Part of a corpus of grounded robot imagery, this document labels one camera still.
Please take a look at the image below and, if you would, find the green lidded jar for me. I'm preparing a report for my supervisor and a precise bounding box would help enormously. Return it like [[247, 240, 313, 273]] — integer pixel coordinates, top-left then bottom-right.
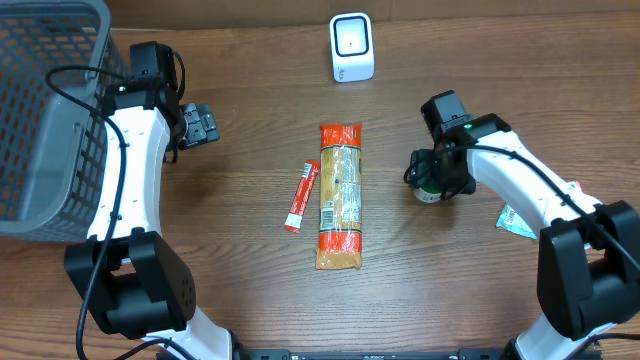
[[413, 186, 442, 203]]

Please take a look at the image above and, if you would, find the teal tissue packet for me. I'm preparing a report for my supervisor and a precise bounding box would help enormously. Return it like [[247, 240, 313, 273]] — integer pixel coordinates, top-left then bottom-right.
[[496, 204, 537, 239]]

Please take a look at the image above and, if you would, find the thin red stick sachet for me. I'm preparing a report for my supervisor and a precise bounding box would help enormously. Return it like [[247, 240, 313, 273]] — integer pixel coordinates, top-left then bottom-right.
[[284, 160, 321, 233]]

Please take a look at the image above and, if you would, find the long orange noodle packet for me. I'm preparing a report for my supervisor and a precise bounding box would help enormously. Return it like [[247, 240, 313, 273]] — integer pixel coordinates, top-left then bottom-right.
[[316, 124, 363, 270]]

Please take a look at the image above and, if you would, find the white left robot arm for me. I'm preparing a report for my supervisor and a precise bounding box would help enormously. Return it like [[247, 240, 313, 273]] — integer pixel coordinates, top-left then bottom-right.
[[64, 72, 245, 359]]

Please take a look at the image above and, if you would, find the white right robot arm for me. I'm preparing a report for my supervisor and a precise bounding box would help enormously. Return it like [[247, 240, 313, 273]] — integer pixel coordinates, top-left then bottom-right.
[[404, 112, 639, 359]]

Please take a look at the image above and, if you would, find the white barcode scanner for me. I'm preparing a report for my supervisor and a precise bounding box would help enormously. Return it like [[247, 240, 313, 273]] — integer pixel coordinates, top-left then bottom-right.
[[329, 12, 375, 83]]

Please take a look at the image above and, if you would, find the dark grey plastic basket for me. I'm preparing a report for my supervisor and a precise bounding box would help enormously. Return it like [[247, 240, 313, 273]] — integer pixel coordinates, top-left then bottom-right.
[[1, 0, 128, 242]]

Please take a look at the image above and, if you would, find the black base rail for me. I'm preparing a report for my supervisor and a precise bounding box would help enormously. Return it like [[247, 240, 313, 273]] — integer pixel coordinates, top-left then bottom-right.
[[246, 348, 506, 360]]

